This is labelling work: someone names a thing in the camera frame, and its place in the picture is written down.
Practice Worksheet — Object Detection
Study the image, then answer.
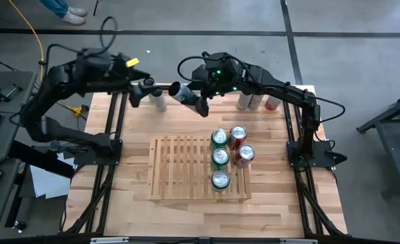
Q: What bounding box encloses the yellow power cable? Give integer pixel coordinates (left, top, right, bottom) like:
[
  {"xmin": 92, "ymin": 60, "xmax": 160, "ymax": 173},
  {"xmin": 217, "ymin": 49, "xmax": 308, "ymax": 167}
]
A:
[{"xmin": 8, "ymin": 0, "xmax": 85, "ymax": 118}]

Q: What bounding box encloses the silver bracket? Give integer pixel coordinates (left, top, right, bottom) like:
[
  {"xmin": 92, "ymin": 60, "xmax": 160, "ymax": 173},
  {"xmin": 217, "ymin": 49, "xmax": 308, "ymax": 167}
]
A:
[
  {"xmin": 279, "ymin": 238, "xmax": 318, "ymax": 244},
  {"xmin": 90, "ymin": 237, "xmax": 129, "ymax": 244}
]

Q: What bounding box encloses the person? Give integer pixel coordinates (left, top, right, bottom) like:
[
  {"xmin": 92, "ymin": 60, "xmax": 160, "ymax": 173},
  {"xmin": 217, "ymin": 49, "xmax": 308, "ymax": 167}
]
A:
[{"xmin": 39, "ymin": 0, "xmax": 88, "ymax": 26}]

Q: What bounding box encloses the slim white energy can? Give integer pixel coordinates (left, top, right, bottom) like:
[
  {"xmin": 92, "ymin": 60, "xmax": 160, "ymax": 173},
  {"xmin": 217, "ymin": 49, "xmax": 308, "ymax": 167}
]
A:
[
  {"xmin": 168, "ymin": 81, "xmax": 201, "ymax": 108},
  {"xmin": 151, "ymin": 87, "xmax": 169, "ymax": 113},
  {"xmin": 236, "ymin": 93, "xmax": 255, "ymax": 112},
  {"xmin": 247, "ymin": 94, "xmax": 265, "ymax": 111},
  {"xmin": 142, "ymin": 77, "xmax": 157, "ymax": 103}
]

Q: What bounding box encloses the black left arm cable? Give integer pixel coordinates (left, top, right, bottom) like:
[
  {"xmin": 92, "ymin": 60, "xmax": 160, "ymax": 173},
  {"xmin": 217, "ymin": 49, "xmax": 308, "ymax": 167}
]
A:
[{"xmin": 99, "ymin": 15, "xmax": 120, "ymax": 52}]

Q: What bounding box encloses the white paper sheet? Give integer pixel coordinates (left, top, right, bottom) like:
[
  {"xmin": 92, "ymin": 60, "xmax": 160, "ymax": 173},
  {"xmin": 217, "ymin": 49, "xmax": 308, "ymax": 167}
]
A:
[{"xmin": 28, "ymin": 151, "xmax": 73, "ymax": 200}]

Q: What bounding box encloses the red soda can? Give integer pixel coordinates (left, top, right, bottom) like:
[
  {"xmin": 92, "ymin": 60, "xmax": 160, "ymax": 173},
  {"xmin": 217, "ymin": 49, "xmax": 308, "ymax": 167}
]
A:
[
  {"xmin": 233, "ymin": 144, "xmax": 256, "ymax": 169},
  {"xmin": 228, "ymin": 124, "xmax": 248, "ymax": 150}
]

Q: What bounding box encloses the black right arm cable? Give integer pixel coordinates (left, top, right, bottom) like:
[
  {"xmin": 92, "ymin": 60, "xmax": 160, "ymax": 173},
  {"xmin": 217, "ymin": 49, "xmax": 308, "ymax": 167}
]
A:
[{"xmin": 177, "ymin": 55, "xmax": 209, "ymax": 84}]

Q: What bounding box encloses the wooden slatted shelf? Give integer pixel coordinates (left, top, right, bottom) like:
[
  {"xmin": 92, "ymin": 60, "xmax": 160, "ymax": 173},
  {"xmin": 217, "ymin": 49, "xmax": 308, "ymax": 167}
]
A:
[{"xmin": 146, "ymin": 134, "xmax": 252, "ymax": 201}]

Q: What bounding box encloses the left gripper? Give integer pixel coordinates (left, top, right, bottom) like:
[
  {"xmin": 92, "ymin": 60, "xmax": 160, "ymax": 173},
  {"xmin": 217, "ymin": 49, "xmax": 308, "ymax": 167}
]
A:
[{"xmin": 113, "ymin": 54, "xmax": 163, "ymax": 108}]

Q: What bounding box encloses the grey metal stand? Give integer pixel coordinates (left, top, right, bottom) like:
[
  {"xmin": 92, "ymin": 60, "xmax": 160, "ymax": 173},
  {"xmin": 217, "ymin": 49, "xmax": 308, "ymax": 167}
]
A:
[{"xmin": 355, "ymin": 88, "xmax": 400, "ymax": 199}]

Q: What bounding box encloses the white and pink can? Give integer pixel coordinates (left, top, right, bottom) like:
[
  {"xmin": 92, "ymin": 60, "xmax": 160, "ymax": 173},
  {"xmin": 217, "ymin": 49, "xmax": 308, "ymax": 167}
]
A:
[{"xmin": 264, "ymin": 94, "xmax": 283, "ymax": 112}]

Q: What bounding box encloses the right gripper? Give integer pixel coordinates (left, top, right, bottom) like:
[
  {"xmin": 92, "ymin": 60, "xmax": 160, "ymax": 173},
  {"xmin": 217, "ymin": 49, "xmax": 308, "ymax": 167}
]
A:
[{"xmin": 186, "ymin": 60, "xmax": 228, "ymax": 119}]

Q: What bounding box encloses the green soda can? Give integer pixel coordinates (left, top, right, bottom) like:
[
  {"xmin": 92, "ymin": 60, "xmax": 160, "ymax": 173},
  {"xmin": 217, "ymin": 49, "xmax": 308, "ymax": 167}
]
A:
[
  {"xmin": 210, "ymin": 169, "xmax": 231, "ymax": 193},
  {"xmin": 209, "ymin": 127, "xmax": 230, "ymax": 150},
  {"xmin": 210, "ymin": 147, "xmax": 231, "ymax": 170}
]

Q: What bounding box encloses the black beam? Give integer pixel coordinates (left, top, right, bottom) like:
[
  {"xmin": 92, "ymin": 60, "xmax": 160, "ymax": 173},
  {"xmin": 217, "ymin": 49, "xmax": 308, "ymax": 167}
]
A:
[{"xmin": 9, "ymin": 139, "xmax": 76, "ymax": 180}]

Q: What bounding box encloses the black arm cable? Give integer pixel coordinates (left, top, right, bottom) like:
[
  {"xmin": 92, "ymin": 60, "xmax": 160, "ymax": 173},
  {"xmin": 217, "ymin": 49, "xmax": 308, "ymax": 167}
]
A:
[
  {"xmin": 177, "ymin": 55, "xmax": 209, "ymax": 84},
  {"xmin": 99, "ymin": 15, "xmax": 120, "ymax": 52}
]

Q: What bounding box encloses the black metal table frame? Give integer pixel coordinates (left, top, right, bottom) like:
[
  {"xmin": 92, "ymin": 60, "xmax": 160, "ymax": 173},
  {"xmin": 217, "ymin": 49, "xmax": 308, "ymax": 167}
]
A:
[{"xmin": 60, "ymin": 83, "xmax": 348, "ymax": 238}]

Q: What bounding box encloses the grey desk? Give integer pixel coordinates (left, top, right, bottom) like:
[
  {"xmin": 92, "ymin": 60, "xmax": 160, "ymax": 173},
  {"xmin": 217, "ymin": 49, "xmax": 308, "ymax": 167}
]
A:
[{"xmin": 0, "ymin": 70, "xmax": 38, "ymax": 240}]

